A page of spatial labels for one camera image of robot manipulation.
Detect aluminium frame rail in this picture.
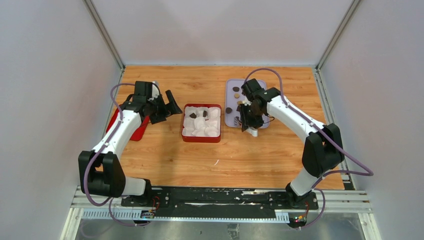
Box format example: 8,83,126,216
69,187,372,225

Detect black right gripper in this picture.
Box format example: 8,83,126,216
239,102,265,132

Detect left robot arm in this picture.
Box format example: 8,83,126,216
78,81,183,207

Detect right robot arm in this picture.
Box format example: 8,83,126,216
239,79,345,209

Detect lavender plastic tray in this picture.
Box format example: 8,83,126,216
223,78,248,128

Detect red box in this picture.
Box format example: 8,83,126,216
181,103,222,143

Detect white paper liner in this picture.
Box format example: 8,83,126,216
181,106,221,138

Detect red box lid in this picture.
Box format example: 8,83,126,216
105,108,151,143

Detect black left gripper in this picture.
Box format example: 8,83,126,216
146,90,182,125

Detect steel tongs with grey handle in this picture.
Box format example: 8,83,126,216
234,116,258,137

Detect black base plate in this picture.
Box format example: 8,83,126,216
121,186,319,219

